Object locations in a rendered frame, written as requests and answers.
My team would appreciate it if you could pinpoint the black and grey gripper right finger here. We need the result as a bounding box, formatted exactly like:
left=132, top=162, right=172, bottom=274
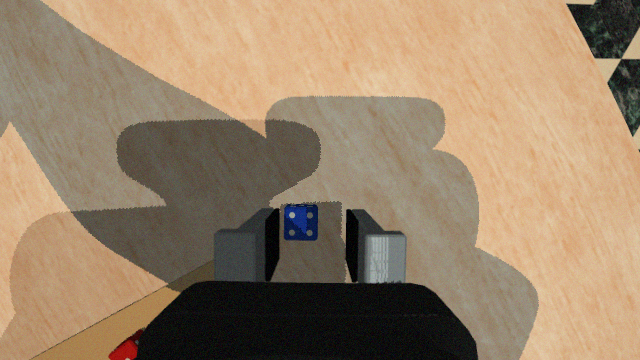
left=345, top=209, right=407, bottom=283

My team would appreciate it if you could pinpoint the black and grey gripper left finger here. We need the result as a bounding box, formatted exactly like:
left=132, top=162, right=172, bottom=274
left=214, top=208, right=280, bottom=282

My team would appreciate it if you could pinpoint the tan square mat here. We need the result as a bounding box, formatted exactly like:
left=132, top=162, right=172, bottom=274
left=30, top=259, right=214, bottom=360

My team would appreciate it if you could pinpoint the red die with grey pips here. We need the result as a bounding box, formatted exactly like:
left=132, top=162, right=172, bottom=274
left=109, top=330, right=143, bottom=360

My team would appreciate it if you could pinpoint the blue die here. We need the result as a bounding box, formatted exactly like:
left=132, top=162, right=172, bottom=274
left=284, top=204, right=318, bottom=241

